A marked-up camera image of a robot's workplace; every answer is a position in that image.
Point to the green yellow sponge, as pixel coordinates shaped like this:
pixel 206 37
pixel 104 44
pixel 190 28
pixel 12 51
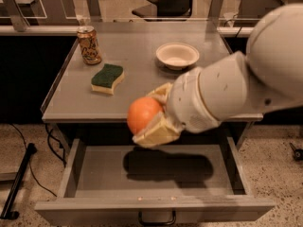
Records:
pixel 106 80

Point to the black floor stand bar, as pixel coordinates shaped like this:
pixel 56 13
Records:
pixel 7 212

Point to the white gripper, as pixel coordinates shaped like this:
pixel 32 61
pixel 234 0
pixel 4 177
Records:
pixel 187 100

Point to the orange fruit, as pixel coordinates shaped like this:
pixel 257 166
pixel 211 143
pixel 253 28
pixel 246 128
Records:
pixel 141 112

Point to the black office chair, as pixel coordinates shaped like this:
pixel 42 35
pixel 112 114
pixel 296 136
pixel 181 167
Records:
pixel 164 9

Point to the black caster wheel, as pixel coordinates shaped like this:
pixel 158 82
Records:
pixel 298 152

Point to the black drawer handle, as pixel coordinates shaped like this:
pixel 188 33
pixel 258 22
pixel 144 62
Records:
pixel 167 223

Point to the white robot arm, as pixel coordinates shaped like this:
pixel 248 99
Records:
pixel 267 77

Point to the open grey top drawer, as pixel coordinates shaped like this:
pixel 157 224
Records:
pixel 111 184

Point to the white bowl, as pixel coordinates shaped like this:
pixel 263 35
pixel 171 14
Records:
pixel 177 56

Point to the clear acrylic barrier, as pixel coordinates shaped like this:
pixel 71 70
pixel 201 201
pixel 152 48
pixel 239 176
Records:
pixel 126 7

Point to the grey cabinet table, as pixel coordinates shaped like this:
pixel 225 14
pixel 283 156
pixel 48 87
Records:
pixel 132 46

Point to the golden soda can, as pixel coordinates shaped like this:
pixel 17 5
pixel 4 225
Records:
pixel 88 41

